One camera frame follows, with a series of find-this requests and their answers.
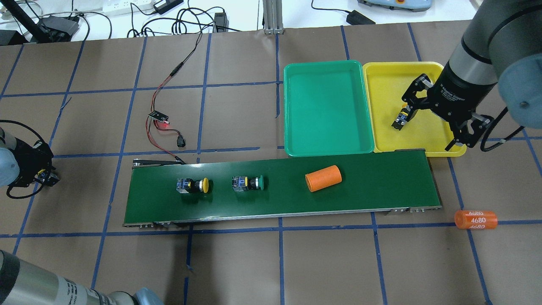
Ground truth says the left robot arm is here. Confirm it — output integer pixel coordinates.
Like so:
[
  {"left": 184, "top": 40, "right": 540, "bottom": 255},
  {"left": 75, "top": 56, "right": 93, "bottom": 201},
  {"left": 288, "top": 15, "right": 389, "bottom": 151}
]
[{"left": 1, "top": 130, "right": 163, "bottom": 305}]

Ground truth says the orange cylinder with 4680 print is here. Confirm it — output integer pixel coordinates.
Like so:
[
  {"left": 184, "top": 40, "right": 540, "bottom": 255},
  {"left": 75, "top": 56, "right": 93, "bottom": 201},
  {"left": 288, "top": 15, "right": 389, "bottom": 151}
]
[{"left": 454, "top": 210, "right": 499, "bottom": 230}]

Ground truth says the black power adapter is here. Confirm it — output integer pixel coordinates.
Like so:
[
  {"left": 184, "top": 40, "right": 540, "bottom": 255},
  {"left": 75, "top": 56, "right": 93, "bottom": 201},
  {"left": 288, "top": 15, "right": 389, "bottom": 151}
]
[{"left": 346, "top": 10, "right": 376, "bottom": 25}]

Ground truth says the green conveyor belt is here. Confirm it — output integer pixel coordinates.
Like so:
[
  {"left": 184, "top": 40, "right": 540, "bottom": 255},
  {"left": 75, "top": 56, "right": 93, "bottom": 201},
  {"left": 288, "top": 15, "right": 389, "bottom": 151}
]
[{"left": 123, "top": 150, "right": 442, "bottom": 227}]

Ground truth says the yellow push button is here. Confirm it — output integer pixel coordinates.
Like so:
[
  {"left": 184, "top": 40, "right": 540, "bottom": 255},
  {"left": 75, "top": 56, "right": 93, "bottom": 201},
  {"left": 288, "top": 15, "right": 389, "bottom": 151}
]
[
  {"left": 392, "top": 105, "right": 411, "bottom": 130},
  {"left": 176, "top": 177, "right": 210, "bottom": 194}
]

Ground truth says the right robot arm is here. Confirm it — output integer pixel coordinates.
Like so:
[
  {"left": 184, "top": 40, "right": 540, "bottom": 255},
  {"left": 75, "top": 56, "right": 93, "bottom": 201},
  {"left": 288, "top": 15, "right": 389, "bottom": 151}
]
[{"left": 392, "top": 0, "right": 542, "bottom": 152}]

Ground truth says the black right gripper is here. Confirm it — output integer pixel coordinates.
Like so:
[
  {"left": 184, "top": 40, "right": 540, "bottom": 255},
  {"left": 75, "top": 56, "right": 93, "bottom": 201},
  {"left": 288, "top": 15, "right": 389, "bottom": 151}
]
[{"left": 401, "top": 72, "right": 494, "bottom": 151}]

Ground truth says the black controller board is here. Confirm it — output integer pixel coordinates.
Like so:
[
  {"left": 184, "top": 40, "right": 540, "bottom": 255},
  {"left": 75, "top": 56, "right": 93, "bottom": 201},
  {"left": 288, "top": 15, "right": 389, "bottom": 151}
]
[{"left": 148, "top": 110, "right": 169, "bottom": 122}]

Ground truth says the red black power cable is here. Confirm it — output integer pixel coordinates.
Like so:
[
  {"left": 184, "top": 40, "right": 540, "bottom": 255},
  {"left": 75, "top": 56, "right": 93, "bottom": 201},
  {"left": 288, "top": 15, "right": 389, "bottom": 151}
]
[{"left": 146, "top": 32, "right": 204, "bottom": 165}]

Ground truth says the yellow plastic tray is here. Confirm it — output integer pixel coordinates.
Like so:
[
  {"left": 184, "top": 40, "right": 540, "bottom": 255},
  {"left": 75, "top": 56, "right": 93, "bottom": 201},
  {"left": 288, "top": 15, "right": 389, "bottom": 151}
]
[{"left": 362, "top": 61, "right": 467, "bottom": 158}]

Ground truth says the white power strip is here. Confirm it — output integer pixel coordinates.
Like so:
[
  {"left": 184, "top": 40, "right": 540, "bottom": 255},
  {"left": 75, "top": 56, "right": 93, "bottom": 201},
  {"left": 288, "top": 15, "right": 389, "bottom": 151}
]
[{"left": 102, "top": 0, "right": 159, "bottom": 16}]

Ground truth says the plain orange cylinder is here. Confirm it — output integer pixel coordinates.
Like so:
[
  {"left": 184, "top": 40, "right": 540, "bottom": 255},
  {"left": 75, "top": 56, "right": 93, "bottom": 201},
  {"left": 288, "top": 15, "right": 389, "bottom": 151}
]
[{"left": 304, "top": 165, "right": 343, "bottom": 192}]

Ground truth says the aluminium frame post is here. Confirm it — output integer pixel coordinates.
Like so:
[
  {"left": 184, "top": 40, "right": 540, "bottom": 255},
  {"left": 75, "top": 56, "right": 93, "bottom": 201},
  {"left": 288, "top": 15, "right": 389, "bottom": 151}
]
[{"left": 263, "top": 0, "right": 284, "bottom": 35}]

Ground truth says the green plastic tray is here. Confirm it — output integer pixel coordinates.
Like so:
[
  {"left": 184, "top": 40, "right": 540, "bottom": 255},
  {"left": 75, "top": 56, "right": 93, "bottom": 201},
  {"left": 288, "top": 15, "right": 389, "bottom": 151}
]
[{"left": 283, "top": 60, "right": 374, "bottom": 158}]

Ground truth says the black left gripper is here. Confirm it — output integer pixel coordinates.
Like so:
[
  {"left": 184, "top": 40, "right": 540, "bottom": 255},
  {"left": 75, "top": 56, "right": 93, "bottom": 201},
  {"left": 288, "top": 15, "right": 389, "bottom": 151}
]
[{"left": 15, "top": 141, "right": 55, "bottom": 187}]

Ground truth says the green push button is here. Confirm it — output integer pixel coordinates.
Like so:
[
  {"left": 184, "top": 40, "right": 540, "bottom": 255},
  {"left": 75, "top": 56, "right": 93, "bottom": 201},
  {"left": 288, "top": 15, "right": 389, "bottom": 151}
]
[
  {"left": 232, "top": 175, "right": 265, "bottom": 192},
  {"left": 37, "top": 169, "right": 60, "bottom": 187}
]

